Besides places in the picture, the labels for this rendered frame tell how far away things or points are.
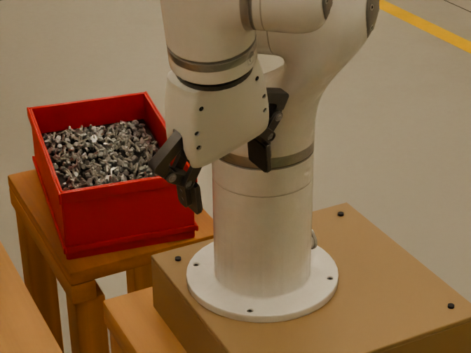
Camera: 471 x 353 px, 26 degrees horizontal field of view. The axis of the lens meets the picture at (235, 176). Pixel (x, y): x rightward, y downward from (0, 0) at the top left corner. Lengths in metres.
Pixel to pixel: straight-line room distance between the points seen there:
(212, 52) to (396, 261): 0.51
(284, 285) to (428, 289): 0.18
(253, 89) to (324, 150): 2.61
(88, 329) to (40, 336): 0.36
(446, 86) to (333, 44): 3.11
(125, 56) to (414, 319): 3.28
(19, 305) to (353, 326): 0.42
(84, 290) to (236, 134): 0.63
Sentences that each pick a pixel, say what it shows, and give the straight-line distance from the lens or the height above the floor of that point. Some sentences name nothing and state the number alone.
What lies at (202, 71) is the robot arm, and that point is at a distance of 0.93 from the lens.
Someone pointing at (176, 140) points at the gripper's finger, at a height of 1.22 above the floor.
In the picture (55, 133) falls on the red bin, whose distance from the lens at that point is 1.78.
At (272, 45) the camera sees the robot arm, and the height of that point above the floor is 1.27.
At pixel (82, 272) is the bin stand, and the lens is 1.56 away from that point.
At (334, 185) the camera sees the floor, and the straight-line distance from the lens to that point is 3.39.
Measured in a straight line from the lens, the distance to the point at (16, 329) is 1.29.
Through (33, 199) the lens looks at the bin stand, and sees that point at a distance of 1.75.
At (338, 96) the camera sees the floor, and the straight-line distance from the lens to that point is 4.02.
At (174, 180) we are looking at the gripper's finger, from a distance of 1.01.
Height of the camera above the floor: 1.67
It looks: 29 degrees down
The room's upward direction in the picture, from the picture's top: straight up
